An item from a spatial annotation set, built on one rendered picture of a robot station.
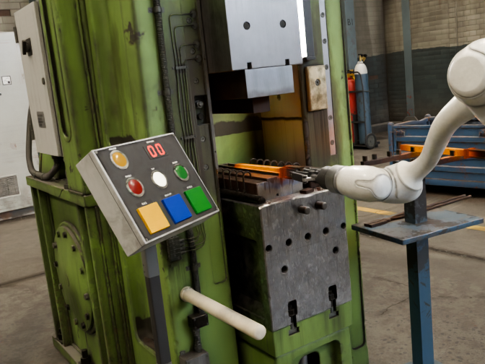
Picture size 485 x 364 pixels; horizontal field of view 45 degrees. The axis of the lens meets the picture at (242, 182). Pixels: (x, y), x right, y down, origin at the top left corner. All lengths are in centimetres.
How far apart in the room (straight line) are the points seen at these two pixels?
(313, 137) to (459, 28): 854
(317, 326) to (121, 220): 97
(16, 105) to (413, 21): 711
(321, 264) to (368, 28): 942
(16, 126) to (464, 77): 626
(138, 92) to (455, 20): 912
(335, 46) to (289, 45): 38
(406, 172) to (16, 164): 582
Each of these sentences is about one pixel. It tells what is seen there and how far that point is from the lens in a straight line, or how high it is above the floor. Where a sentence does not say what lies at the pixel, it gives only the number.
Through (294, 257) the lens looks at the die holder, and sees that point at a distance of 206.
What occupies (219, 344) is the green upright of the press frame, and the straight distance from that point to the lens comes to 221.
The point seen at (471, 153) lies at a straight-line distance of 226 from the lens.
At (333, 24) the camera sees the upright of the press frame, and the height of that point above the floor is 151.
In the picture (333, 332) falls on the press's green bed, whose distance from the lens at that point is 228.
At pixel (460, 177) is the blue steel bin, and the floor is 19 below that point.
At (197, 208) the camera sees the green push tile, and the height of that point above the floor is 99.
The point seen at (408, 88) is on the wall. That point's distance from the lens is 1137.
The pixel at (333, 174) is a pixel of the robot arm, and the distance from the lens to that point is 180.
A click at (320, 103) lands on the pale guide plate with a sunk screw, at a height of 121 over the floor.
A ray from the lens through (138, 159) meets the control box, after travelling 162.
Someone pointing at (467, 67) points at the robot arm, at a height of 132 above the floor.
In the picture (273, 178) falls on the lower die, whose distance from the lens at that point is 203.
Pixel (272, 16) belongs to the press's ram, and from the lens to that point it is 204.
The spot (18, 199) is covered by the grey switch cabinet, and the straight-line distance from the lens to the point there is 720.
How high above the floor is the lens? 135
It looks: 10 degrees down
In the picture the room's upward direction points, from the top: 6 degrees counter-clockwise
